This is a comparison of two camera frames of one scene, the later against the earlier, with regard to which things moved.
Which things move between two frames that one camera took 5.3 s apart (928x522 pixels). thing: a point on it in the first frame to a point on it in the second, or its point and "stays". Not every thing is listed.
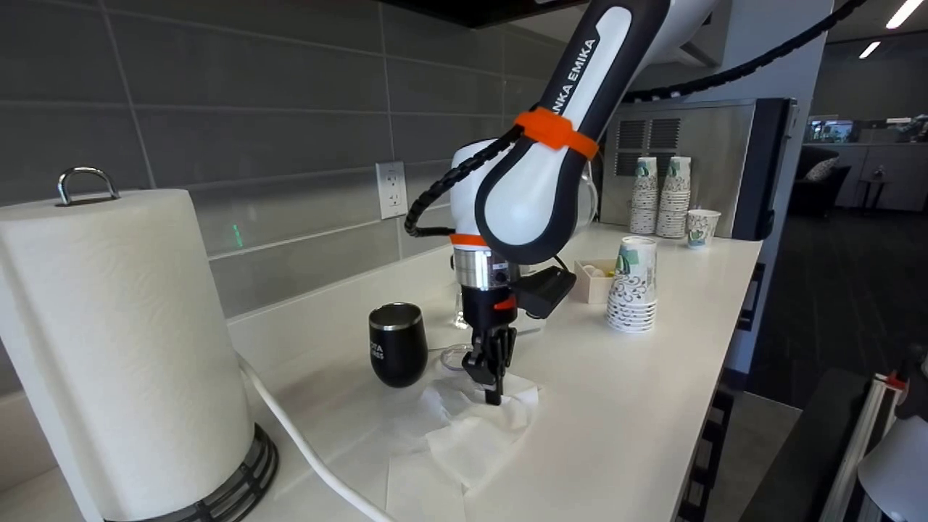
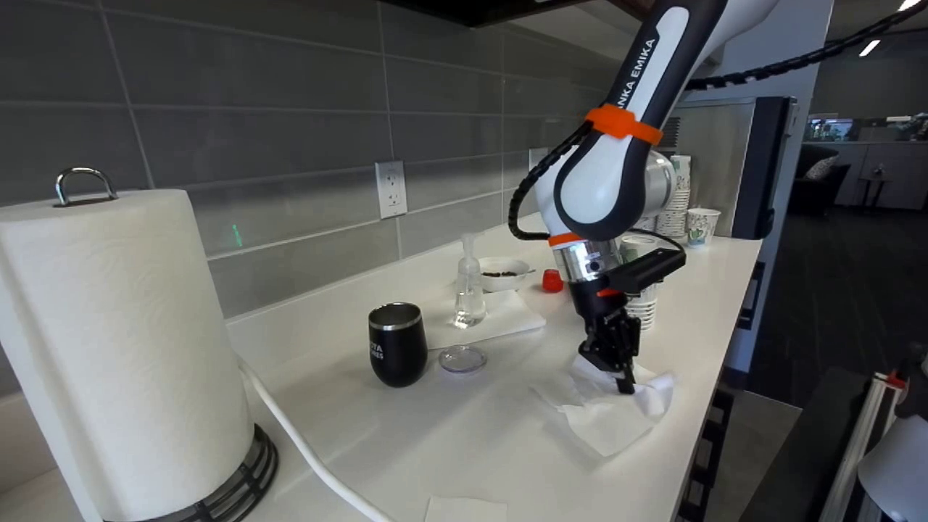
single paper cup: (699, 224) stays
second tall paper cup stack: (673, 198) stays
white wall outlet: (391, 187) stays
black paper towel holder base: (235, 496) stays
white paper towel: (465, 434) to (602, 415)
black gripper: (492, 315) to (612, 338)
